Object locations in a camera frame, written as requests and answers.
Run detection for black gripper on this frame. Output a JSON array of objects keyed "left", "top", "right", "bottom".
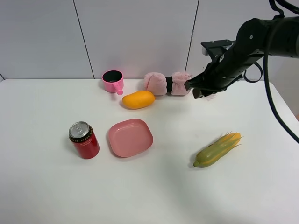
[{"left": 184, "top": 40, "right": 243, "bottom": 99}]

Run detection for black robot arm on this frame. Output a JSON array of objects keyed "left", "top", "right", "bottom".
[{"left": 184, "top": 17, "right": 299, "bottom": 98}]

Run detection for pink rolled towel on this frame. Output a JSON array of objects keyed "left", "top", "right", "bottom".
[{"left": 144, "top": 72, "right": 191, "bottom": 96}]

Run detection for yellow mango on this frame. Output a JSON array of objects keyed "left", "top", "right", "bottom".
[{"left": 122, "top": 91, "right": 156, "bottom": 109}]

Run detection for toy corn cob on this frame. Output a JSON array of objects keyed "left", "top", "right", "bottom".
[{"left": 193, "top": 132, "right": 242, "bottom": 168}]

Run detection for pink toy pot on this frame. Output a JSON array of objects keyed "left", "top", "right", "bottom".
[{"left": 102, "top": 70, "right": 124, "bottom": 95}]

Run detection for pink square plate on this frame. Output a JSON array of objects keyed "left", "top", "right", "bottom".
[{"left": 108, "top": 119, "right": 154, "bottom": 158}]

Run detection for red soda can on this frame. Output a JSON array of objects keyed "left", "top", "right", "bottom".
[{"left": 69, "top": 121, "right": 100, "bottom": 159}]

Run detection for black cable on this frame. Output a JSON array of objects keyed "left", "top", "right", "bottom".
[{"left": 242, "top": 0, "right": 299, "bottom": 147}]

